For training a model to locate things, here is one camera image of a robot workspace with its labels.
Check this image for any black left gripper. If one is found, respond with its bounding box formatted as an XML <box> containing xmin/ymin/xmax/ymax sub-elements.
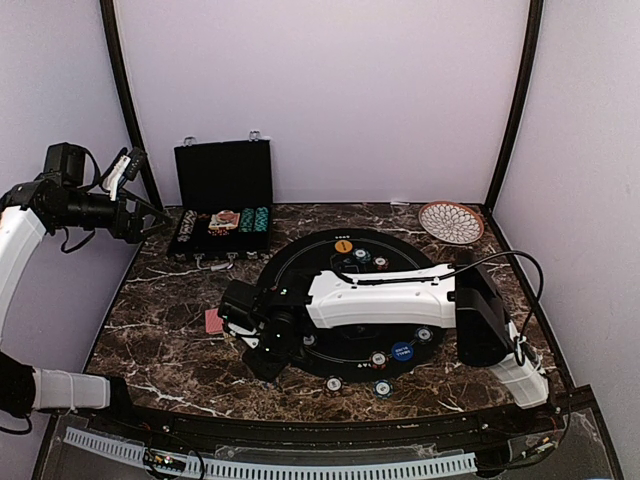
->
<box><xmin>53</xmin><ymin>185</ymin><xmax>171</xmax><ymax>243</ymax></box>

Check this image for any red card deck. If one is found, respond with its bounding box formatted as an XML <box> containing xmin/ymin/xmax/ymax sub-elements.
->
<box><xmin>205</xmin><ymin>309</ymin><xmax>223</xmax><ymax>335</ymax></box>
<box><xmin>208</xmin><ymin>210</ymin><xmax>240</xmax><ymax>231</ymax></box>

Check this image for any brown poker chip stack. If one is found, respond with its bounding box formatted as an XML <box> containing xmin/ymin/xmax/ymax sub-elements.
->
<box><xmin>325</xmin><ymin>376</ymin><xmax>344</xmax><ymax>395</ymax></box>

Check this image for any blue round blind button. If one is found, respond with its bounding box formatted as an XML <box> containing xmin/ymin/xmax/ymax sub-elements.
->
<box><xmin>391</xmin><ymin>341</ymin><xmax>414</xmax><ymax>362</ymax></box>

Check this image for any orange round blind button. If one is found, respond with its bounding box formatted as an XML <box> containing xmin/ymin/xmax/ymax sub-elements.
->
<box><xmin>334</xmin><ymin>239</ymin><xmax>353</xmax><ymax>254</ymax></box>

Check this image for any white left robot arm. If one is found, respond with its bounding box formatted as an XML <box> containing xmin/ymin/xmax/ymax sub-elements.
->
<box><xmin>1</xmin><ymin>174</ymin><xmax>171</xmax><ymax>436</ymax></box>

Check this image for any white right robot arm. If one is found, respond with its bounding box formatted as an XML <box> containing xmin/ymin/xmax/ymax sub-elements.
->
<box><xmin>217</xmin><ymin>228</ymin><xmax>549</xmax><ymax>434</ymax></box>

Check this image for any red card deck in case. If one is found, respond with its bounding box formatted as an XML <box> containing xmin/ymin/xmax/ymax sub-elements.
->
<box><xmin>208</xmin><ymin>210</ymin><xmax>240</xmax><ymax>231</ymax></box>

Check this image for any clear round dealer button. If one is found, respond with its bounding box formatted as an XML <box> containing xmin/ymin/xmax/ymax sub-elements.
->
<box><xmin>216</xmin><ymin>210</ymin><xmax>237</xmax><ymax>223</ymax></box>

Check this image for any red dice row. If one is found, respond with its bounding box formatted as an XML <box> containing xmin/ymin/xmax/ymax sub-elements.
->
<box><xmin>208</xmin><ymin>230</ymin><xmax>230</xmax><ymax>237</ymax></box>

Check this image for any black poker chip case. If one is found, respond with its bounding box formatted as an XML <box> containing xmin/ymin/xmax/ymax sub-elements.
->
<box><xmin>167</xmin><ymin>138</ymin><xmax>274</xmax><ymax>262</ymax></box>

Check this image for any round black poker mat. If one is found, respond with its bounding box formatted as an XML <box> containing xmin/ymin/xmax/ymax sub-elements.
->
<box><xmin>258</xmin><ymin>229</ymin><xmax>445</xmax><ymax>382</ymax></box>

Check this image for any green and blue chip row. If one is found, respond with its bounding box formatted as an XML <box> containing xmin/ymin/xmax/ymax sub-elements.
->
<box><xmin>238</xmin><ymin>208</ymin><xmax>255</xmax><ymax>233</ymax></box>

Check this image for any teal and blue chip row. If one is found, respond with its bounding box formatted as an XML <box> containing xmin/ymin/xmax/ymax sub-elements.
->
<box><xmin>253</xmin><ymin>207</ymin><xmax>270</xmax><ymax>233</ymax></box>

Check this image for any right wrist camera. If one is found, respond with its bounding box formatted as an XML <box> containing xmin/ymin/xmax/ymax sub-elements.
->
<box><xmin>218</xmin><ymin>280</ymin><xmax>264</xmax><ymax>336</ymax></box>

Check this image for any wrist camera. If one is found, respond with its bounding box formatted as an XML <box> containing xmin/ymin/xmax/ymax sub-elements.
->
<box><xmin>43</xmin><ymin>142</ymin><xmax>86</xmax><ymax>187</ymax></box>
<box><xmin>218</xmin><ymin>280</ymin><xmax>264</xmax><ymax>336</ymax></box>

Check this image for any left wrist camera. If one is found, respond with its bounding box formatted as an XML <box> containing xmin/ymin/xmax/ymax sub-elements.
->
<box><xmin>43</xmin><ymin>142</ymin><xmax>86</xmax><ymax>187</ymax></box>

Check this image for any white slotted cable duct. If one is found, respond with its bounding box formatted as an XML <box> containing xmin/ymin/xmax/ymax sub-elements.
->
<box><xmin>63</xmin><ymin>427</ymin><xmax>478</xmax><ymax>479</ymax></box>

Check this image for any black right frame post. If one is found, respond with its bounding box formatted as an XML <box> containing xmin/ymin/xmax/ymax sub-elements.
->
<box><xmin>483</xmin><ymin>0</ymin><xmax>544</xmax><ymax>216</ymax></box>

